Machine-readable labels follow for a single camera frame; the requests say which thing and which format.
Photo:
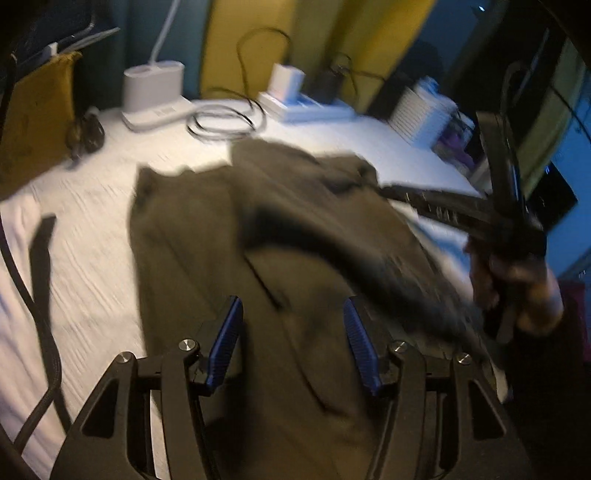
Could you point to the purple cloth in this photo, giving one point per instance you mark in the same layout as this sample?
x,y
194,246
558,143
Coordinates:
x,y
457,152

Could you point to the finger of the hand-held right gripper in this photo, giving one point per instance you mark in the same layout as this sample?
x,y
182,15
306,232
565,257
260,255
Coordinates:
x,y
438,205
503,175

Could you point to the person's right hand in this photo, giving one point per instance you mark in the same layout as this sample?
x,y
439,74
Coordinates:
x,y
535,290

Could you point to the white charger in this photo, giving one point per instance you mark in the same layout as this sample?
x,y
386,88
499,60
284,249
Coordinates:
x,y
286,83

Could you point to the person's right forearm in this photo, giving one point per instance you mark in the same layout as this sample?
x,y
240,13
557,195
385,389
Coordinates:
x,y
554,392

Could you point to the white power strip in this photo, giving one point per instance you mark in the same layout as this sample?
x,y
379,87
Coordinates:
x,y
314,110

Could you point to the white desk lamp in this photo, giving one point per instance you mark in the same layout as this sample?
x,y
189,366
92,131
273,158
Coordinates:
x,y
152,92

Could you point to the yellow cushion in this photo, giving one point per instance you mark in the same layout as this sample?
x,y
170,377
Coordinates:
x,y
32,120

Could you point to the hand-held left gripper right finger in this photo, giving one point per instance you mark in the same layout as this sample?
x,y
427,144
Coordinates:
x,y
362,344

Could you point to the brown T-shirt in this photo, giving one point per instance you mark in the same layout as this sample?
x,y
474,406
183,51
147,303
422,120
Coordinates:
x,y
295,230

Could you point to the black flat device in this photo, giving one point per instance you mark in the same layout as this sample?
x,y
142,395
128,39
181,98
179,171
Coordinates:
x,y
554,198

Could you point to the black charger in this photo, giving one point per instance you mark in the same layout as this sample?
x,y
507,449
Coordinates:
x,y
330,85

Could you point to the grey-green curtain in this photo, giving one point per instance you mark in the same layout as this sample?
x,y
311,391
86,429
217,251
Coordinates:
x,y
115,27

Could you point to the white textured table cover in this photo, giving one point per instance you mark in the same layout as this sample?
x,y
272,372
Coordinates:
x,y
92,277

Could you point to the white plastic basket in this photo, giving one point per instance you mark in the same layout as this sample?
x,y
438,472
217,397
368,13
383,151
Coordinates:
x,y
422,115

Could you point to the black tablet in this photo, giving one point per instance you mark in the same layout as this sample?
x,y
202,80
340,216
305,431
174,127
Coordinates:
x,y
46,23

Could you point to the yellow curtain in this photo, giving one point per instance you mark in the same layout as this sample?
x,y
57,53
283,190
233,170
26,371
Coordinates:
x,y
369,37

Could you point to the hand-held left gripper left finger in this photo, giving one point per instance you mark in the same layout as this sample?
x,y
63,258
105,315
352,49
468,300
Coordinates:
x,y
226,337

